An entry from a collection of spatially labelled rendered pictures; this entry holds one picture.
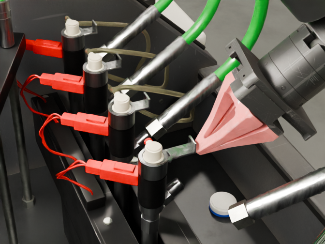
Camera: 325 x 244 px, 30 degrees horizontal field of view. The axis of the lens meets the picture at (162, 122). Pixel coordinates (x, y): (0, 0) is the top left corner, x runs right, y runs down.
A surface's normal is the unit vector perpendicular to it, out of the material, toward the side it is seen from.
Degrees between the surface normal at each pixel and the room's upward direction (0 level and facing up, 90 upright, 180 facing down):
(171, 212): 0
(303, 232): 90
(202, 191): 0
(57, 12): 90
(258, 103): 90
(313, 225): 90
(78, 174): 0
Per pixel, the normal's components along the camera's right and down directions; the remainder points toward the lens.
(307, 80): 0.04, 0.50
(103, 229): 0.04, -0.77
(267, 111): 0.18, 0.62
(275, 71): -0.51, -0.15
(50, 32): 0.42, 0.59
